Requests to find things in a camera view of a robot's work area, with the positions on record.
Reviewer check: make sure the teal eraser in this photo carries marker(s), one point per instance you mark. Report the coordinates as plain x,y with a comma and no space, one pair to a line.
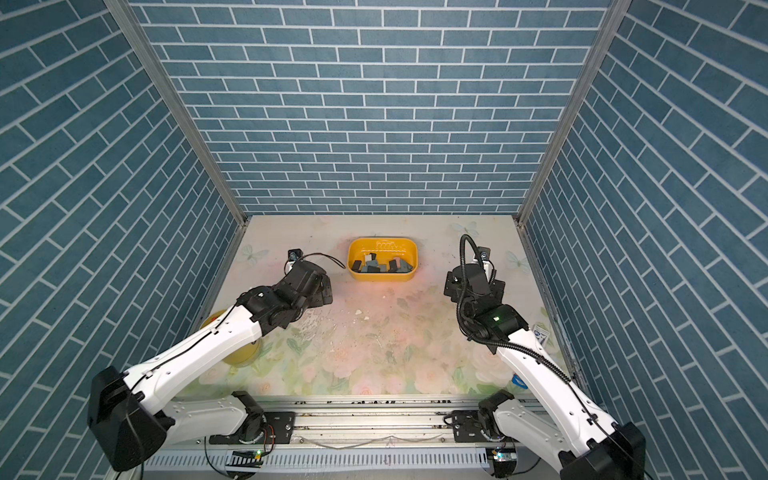
404,267

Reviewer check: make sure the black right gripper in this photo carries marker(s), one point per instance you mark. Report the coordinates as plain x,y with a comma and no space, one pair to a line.
451,283

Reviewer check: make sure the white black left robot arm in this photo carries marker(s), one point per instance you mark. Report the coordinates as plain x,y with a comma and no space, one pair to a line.
134,413

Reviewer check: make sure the left electronics board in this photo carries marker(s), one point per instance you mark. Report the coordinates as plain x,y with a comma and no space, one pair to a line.
244,459

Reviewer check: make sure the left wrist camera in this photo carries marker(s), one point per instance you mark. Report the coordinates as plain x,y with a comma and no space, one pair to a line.
294,255

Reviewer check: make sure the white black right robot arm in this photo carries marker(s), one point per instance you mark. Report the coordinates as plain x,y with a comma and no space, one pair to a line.
579,439

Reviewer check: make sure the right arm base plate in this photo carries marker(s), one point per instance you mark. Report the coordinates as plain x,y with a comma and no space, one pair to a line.
467,427

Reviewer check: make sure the yellow cup of pens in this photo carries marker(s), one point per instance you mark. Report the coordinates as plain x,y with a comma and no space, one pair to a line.
243,355

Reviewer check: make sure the yellow plastic storage box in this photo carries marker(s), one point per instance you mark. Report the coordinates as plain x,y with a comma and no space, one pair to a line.
385,249

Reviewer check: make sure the electronics board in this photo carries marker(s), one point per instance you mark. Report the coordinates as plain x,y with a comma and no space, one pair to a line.
244,459
502,462

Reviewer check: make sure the red blue glue tube package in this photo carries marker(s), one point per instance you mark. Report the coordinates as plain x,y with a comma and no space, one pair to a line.
542,334

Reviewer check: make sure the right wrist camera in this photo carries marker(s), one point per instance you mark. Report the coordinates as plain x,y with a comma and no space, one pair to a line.
484,256

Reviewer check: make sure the aluminium mounting rail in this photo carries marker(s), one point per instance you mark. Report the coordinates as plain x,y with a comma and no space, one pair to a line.
354,423

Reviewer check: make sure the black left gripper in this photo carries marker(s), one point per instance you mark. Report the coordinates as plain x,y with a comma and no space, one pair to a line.
321,298

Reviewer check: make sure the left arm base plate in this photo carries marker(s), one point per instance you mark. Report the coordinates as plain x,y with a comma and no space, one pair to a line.
269,428

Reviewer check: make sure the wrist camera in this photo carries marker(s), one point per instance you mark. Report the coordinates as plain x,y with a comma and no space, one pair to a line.
484,256
294,255

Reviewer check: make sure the right electronics board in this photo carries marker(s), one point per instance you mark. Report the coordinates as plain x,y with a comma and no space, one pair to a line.
502,462

